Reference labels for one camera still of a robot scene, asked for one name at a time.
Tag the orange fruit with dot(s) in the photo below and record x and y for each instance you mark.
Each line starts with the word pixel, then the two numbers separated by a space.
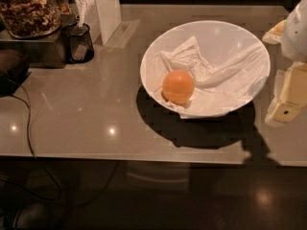
pixel 178 87

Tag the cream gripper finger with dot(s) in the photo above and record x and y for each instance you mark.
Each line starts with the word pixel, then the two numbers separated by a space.
pixel 273 35
pixel 289 95

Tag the dark device at left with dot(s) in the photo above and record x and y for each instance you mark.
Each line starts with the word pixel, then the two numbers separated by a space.
pixel 14 67

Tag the white paper napkin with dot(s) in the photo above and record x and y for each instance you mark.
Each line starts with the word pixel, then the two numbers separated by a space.
pixel 219 87

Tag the white utensil in cup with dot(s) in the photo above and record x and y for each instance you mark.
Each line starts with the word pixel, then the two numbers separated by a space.
pixel 82 11

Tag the metal tray stand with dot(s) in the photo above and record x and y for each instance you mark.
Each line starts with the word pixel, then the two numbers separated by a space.
pixel 44 52

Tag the black mesh cup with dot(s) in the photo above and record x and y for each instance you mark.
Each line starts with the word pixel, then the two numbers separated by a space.
pixel 77 43

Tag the white upright box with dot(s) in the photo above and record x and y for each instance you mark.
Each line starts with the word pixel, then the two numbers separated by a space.
pixel 103 17

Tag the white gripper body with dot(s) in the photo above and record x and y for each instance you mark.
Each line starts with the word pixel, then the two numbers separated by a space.
pixel 295 35

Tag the white bowl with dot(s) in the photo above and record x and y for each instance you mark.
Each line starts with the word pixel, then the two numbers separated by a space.
pixel 211 35

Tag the glass jar of nuts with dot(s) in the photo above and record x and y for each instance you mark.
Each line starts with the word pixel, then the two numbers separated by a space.
pixel 30 18

